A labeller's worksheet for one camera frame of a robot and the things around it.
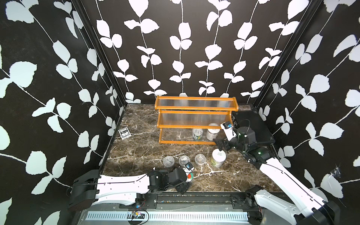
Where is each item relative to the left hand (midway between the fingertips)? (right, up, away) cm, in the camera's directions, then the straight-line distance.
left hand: (188, 177), depth 76 cm
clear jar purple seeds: (-11, +6, +7) cm, 15 cm away
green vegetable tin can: (+7, +22, +18) cm, 29 cm away
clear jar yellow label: (-2, +7, +7) cm, 11 cm away
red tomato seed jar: (+1, +3, -2) cm, 3 cm away
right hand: (+18, +25, +2) cm, 31 cm away
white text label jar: (+17, +22, +14) cm, 31 cm away
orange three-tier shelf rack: (+5, +38, +42) cm, 57 cm away
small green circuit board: (-26, -17, -6) cm, 32 cm away
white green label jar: (+18, +9, +5) cm, 21 cm away
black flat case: (+51, +31, +31) cm, 68 cm away
